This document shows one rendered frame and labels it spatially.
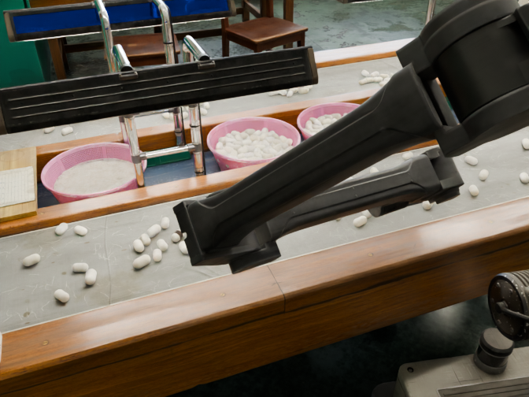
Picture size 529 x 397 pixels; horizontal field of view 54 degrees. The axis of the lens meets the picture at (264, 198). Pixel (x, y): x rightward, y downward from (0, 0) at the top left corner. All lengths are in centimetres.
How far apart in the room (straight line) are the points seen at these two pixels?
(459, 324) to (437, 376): 81
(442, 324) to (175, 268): 121
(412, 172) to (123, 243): 65
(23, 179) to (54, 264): 32
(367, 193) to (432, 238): 40
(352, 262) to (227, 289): 26
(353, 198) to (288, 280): 31
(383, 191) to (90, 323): 56
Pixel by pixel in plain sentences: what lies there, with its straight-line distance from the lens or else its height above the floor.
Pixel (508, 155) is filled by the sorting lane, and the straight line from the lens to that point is 158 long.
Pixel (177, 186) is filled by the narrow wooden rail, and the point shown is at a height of 76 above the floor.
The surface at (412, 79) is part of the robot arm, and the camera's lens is 46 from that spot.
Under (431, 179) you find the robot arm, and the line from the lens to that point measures 85.
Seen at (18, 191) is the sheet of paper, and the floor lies 78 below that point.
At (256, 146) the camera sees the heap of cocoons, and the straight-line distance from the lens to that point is 149.
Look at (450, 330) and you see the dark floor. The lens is 204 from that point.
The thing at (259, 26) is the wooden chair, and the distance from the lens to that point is 362.
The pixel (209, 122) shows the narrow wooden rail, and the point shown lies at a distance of 159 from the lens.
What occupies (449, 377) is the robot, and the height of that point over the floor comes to 47.
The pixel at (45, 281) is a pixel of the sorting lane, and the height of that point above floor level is 74.
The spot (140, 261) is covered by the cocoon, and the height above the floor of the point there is 76.
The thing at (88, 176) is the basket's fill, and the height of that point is 74.
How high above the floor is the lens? 146
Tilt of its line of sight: 35 degrees down
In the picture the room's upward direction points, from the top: 1 degrees counter-clockwise
